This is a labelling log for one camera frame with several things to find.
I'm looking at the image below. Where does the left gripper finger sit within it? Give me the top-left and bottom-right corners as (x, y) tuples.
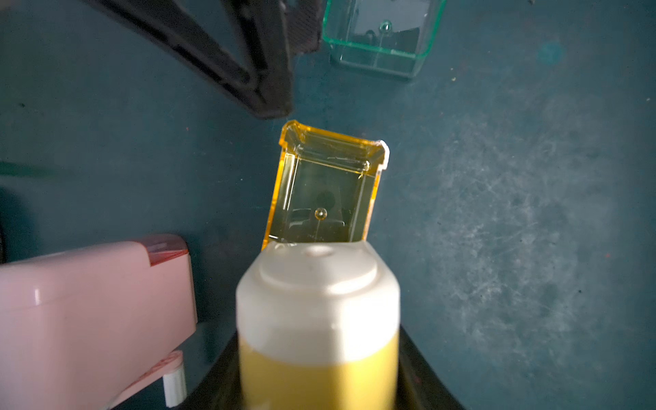
(89, 0), (293, 120)

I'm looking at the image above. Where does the green clear tray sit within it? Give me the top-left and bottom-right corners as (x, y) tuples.
(322, 0), (447, 79)

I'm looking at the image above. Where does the yellow clear tray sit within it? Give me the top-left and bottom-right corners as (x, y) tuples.
(262, 121), (390, 246)

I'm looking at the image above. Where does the yellow pencil sharpener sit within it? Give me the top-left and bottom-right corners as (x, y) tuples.
(236, 241), (401, 409)

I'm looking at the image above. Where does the pink pencil sharpener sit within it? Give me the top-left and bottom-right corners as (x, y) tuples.
(1, 234), (197, 409)

